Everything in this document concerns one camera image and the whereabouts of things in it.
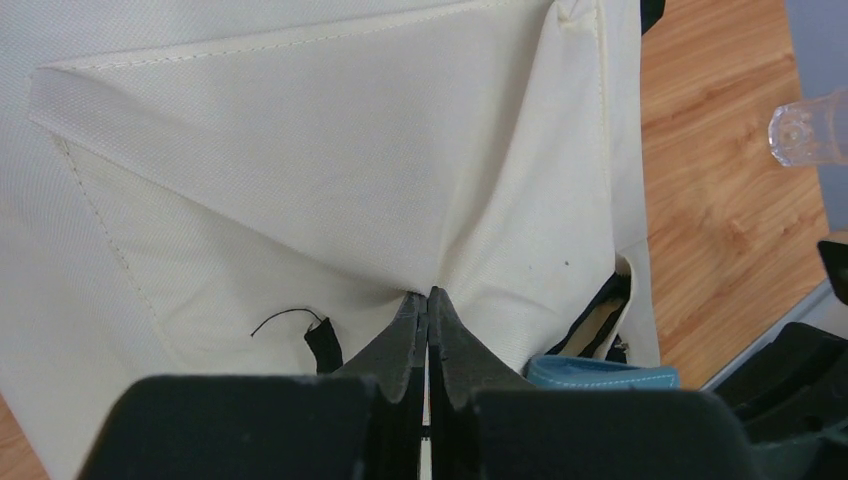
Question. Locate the cream canvas backpack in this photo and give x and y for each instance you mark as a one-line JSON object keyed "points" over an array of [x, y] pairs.
{"points": [[174, 172]]}

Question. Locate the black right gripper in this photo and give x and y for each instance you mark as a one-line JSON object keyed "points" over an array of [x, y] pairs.
{"points": [[791, 398]]}

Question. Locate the small blue wallet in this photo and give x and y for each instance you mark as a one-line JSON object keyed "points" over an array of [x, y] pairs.
{"points": [[560, 372]]}

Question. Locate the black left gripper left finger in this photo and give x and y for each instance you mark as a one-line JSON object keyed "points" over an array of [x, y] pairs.
{"points": [[363, 421]]}

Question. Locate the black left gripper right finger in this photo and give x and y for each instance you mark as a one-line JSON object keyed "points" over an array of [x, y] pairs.
{"points": [[489, 422]]}

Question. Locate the clear glass cup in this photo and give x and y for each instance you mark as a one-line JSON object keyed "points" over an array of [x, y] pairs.
{"points": [[810, 132]]}

